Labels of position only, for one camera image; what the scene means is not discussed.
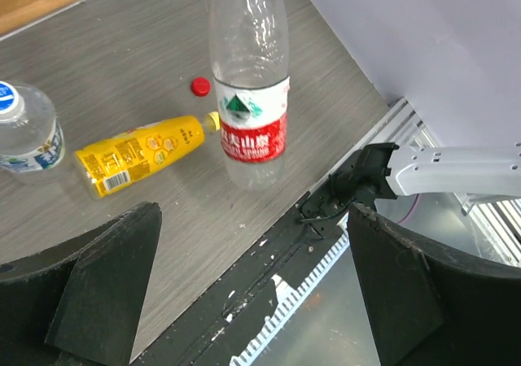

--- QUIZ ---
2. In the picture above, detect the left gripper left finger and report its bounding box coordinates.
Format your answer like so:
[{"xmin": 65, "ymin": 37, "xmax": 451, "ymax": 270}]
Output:
[{"xmin": 1, "ymin": 202, "xmax": 162, "ymax": 365}]

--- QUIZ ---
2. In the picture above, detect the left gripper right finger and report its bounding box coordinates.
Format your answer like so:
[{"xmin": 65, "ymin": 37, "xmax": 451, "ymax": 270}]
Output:
[{"xmin": 348, "ymin": 203, "xmax": 520, "ymax": 365}]

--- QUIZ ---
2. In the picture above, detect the yellow juice bottle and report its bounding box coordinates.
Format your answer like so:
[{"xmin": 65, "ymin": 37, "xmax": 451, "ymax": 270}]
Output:
[{"xmin": 74, "ymin": 111, "xmax": 221, "ymax": 198}]

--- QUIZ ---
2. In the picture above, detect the red bottle cap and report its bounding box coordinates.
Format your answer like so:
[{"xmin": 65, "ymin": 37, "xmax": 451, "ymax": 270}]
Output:
[{"xmin": 190, "ymin": 76, "xmax": 212, "ymax": 97}]

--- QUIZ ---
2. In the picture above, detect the clear red-label water bottle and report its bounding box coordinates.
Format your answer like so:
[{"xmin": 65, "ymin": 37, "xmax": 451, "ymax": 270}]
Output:
[{"xmin": 208, "ymin": 0, "xmax": 290, "ymax": 190}]

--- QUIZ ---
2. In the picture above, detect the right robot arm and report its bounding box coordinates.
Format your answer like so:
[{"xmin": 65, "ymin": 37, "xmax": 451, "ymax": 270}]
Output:
[{"xmin": 300, "ymin": 142, "xmax": 520, "ymax": 224}]

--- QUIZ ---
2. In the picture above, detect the small blue-label water bottle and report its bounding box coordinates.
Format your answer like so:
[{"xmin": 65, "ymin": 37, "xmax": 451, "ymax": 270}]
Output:
[{"xmin": 1, "ymin": 81, "xmax": 68, "ymax": 185}]

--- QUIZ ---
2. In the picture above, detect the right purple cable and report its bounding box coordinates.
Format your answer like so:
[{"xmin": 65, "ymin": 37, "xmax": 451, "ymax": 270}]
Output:
[{"xmin": 396, "ymin": 194, "xmax": 421, "ymax": 225}]

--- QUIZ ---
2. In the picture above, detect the white cable duct strip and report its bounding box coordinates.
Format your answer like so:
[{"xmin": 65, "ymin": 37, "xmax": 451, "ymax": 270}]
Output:
[{"xmin": 229, "ymin": 226, "xmax": 350, "ymax": 366}]

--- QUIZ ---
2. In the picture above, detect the white wire shelf rack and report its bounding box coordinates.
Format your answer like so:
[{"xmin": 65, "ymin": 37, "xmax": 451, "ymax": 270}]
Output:
[{"xmin": 1, "ymin": 0, "xmax": 85, "ymax": 40}]

